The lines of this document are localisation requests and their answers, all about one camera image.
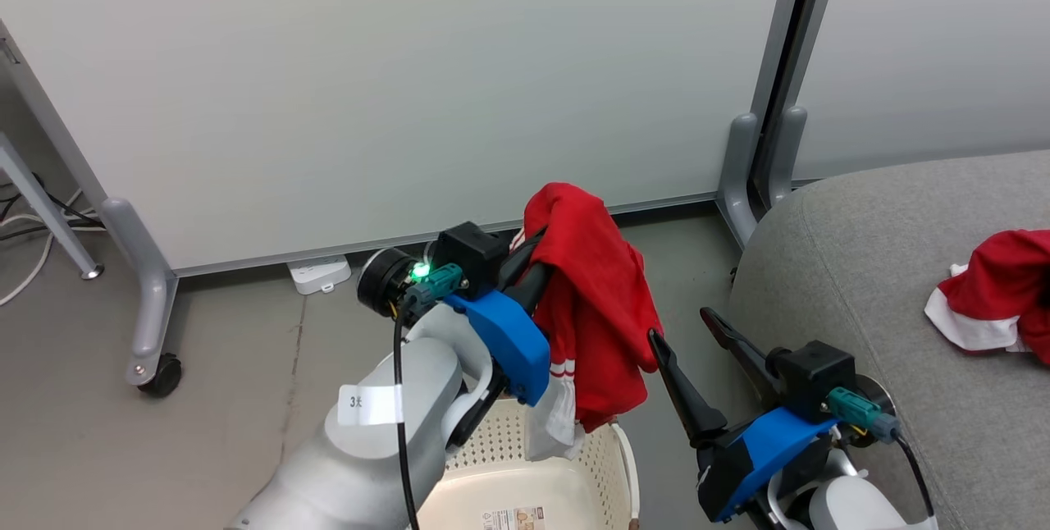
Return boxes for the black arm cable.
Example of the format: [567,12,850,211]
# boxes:
[392,292,422,530]
[894,432,938,519]

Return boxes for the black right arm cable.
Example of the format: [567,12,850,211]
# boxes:
[894,432,938,519]

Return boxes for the grey partition leg with caster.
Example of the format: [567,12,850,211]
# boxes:
[99,197,184,399]

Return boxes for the paper label in basket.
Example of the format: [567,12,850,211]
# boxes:
[482,506,547,530]

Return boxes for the red garment with white trim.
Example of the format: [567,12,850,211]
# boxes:
[520,182,664,462]
[924,228,1050,366]

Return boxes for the white power strip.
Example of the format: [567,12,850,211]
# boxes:
[286,254,354,296]

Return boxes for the narrow white partition panel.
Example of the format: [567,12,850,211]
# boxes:
[789,0,1050,183]

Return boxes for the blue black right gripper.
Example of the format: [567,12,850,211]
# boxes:
[647,306,839,525]

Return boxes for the beige perforated laundry basket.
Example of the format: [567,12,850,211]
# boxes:
[417,399,641,530]

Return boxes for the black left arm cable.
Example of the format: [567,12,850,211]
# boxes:
[392,292,422,530]

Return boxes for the long white floor cable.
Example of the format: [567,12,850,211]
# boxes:
[0,188,84,308]

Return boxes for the large white partition panel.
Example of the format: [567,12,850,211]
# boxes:
[0,0,795,277]

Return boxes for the grey fabric sofa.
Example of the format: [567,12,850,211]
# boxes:
[728,150,1050,530]

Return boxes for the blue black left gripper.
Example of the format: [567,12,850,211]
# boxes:
[413,226,553,409]

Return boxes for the grey metal table leg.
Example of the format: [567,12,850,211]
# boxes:
[0,133,106,281]

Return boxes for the black floor cables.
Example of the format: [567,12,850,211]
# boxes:
[0,176,107,241]

